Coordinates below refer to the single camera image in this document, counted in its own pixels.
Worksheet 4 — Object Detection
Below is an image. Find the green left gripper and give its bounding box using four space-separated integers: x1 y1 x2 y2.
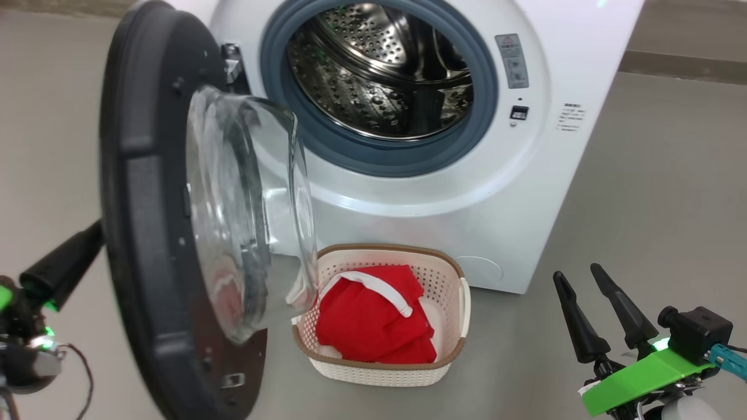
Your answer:
0 218 106 351

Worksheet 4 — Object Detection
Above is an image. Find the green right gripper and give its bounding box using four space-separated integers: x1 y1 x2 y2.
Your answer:
553 263 716 420

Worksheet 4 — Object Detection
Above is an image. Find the black round washer door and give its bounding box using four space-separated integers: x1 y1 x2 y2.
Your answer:
99 0 319 420

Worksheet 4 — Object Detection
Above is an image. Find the red garment with white trim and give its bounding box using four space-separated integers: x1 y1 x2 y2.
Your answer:
315 264 438 365

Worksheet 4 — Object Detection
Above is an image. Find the white front-load washing machine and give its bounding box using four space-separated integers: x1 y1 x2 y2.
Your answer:
169 0 646 295

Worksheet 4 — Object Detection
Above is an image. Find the cream laundry basket brown rim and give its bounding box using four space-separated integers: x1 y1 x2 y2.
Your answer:
291 243 472 388

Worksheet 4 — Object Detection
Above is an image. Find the grey rubber door gasket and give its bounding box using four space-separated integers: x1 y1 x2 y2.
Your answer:
260 0 500 178

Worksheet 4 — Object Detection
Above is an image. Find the steel washing machine drum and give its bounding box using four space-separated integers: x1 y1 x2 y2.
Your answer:
287 2 475 141

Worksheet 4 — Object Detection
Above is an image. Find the round white filter cover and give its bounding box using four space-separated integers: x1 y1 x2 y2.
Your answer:
455 255 504 287

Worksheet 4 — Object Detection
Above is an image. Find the small printed text sticker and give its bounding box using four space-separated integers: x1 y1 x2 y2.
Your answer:
557 103 587 132

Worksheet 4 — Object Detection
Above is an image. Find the grey warning sticker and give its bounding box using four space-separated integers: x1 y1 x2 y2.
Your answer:
494 33 530 90

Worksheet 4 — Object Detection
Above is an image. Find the thin black cable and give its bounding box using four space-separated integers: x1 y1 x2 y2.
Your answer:
58 342 95 420

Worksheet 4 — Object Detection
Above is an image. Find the teal cable connector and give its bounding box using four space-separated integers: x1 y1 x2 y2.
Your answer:
708 343 747 382

